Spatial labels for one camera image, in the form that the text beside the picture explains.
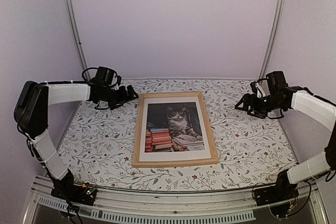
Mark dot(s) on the front aluminium rail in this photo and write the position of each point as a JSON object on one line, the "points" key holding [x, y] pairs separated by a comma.
{"points": [[115, 205]]}

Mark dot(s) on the right aluminium post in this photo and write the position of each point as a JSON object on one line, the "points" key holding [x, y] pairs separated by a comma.
{"points": [[272, 37]]}

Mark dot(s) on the floral tablecloth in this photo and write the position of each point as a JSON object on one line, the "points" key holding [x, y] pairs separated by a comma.
{"points": [[98, 146]]}

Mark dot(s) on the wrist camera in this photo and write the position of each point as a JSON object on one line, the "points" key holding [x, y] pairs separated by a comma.
{"points": [[117, 83], [257, 89]]}

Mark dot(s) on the wooden picture frame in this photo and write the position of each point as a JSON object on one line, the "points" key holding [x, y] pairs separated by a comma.
{"points": [[136, 142]]}

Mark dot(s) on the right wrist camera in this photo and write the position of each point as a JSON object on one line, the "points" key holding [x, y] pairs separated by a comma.
{"points": [[257, 89]]}

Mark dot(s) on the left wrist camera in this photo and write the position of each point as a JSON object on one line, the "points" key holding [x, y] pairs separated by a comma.
{"points": [[117, 83]]}

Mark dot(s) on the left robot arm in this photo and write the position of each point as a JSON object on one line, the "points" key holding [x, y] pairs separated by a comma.
{"points": [[31, 111]]}

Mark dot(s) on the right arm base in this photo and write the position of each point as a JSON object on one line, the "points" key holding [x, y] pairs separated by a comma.
{"points": [[275, 194]]}

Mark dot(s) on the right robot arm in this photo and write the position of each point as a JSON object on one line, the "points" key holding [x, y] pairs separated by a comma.
{"points": [[273, 93]]}

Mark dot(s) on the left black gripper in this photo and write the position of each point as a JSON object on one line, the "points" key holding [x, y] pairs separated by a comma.
{"points": [[124, 97]]}

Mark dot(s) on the left aluminium post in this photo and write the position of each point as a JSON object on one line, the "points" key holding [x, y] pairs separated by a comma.
{"points": [[75, 34]]}

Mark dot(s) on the aluminium post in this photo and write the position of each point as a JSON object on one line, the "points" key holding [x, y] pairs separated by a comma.
{"points": [[75, 34], [272, 37]]}

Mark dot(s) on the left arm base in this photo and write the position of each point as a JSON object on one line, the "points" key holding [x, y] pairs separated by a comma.
{"points": [[83, 194]]}

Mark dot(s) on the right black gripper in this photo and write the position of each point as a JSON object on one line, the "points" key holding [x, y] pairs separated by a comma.
{"points": [[247, 98]]}

